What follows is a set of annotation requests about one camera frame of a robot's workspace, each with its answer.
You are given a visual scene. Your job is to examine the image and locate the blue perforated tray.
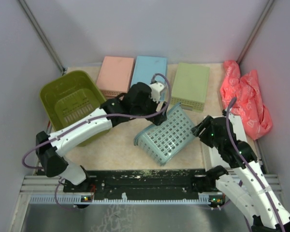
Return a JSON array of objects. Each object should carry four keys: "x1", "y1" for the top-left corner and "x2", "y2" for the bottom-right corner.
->
[{"x1": 130, "y1": 56, "x2": 167, "y2": 87}]

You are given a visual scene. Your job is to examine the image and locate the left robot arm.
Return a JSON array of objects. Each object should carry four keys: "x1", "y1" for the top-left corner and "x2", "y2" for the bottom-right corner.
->
[{"x1": 36, "y1": 81, "x2": 167, "y2": 192}]

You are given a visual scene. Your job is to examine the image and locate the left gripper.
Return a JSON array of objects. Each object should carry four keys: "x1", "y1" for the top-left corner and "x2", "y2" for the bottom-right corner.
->
[{"x1": 132, "y1": 93, "x2": 169, "y2": 126}]

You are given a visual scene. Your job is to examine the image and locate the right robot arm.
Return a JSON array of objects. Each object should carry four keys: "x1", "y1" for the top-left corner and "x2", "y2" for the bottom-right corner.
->
[{"x1": 191, "y1": 114, "x2": 290, "y2": 232}]

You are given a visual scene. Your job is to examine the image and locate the grey slotted cable duct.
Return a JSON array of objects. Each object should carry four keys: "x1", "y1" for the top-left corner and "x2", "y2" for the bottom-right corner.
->
[{"x1": 29, "y1": 194, "x2": 228, "y2": 205}]

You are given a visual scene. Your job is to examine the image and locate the light green perforated tray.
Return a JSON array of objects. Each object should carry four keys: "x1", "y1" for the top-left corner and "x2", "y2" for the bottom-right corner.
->
[{"x1": 171, "y1": 62, "x2": 210, "y2": 112}]

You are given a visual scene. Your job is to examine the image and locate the pink perforated tray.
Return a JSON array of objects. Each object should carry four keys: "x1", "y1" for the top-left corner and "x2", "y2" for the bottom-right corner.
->
[{"x1": 96, "y1": 56, "x2": 134, "y2": 99}]

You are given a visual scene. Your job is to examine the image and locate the teal perforated basket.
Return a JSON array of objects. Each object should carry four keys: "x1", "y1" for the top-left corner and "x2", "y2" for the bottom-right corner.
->
[{"x1": 133, "y1": 103, "x2": 195, "y2": 166}]

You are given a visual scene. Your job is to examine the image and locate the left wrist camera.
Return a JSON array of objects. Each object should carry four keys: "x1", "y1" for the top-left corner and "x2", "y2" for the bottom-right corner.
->
[{"x1": 149, "y1": 82, "x2": 166, "y2": 103}]

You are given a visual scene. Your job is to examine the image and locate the red plastic bag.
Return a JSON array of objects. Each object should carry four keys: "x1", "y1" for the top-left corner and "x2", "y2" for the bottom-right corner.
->
[{"x1": 220, "y1": 60, "x2": 273, "y2": 140}]

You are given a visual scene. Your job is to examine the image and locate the olive green plastic tub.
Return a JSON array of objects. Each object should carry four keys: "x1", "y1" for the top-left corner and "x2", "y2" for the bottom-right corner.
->
[{"x1": 39, "y1": 70, "x2": 112, "y2": 147}]

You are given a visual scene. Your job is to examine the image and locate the white perforated tray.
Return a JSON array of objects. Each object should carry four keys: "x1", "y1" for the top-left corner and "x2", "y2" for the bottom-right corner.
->
[{"x1": 202, "y1": 115, "x2": 248, "y2": 174}]

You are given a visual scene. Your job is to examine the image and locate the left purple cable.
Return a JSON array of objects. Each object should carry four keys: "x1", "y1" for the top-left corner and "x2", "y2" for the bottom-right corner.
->
[{"x1": 22, "y1": 73, "x2": 172, "y2": 211}]

